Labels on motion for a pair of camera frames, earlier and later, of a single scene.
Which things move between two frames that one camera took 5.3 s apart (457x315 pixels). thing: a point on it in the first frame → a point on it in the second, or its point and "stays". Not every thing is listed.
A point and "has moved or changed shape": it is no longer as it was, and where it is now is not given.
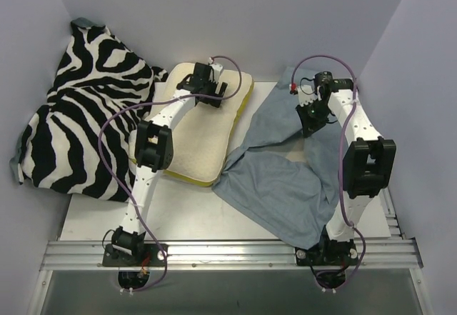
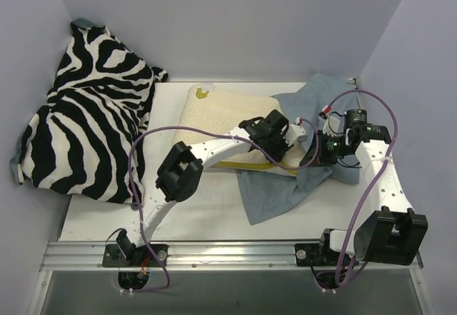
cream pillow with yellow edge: [203, 136] has moved or changed shape
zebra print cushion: [78, 142] stays
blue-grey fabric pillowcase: [285, 183] has moved or changed shape
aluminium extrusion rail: [231, 255] stays
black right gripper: [310, 121] → [318, 153]
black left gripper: [213, 93] → [277, 147]
